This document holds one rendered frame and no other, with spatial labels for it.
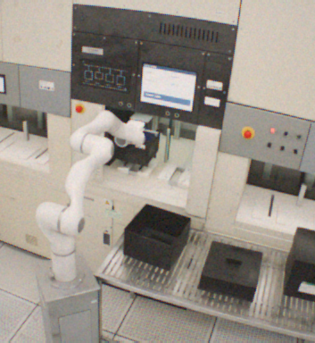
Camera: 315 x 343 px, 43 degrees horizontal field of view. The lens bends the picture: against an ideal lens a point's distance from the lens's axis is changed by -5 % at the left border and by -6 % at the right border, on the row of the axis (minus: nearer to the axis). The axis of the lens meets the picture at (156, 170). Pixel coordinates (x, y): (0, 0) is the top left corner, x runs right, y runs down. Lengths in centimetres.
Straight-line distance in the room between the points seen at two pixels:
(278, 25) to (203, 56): 40
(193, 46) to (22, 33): 101
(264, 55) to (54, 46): 115
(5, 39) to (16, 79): 26
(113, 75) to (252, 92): 74
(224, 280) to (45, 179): 139
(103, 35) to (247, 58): 76
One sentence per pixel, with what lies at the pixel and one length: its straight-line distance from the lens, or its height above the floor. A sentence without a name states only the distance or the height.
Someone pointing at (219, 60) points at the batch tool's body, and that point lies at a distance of 207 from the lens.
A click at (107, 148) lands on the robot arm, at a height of 137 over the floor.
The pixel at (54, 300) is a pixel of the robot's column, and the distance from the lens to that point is 206.
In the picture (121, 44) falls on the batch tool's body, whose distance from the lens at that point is 221.
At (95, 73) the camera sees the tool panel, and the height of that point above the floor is 158.
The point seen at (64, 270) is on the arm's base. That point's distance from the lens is 204.
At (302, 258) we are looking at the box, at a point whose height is 101.
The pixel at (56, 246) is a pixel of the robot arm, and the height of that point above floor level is 101.
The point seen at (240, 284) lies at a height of 86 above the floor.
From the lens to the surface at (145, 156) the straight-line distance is 262.
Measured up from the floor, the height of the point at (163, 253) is 87.
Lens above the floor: 228
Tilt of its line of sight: 30 degrees down
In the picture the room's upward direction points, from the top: 6 degrees clockwise
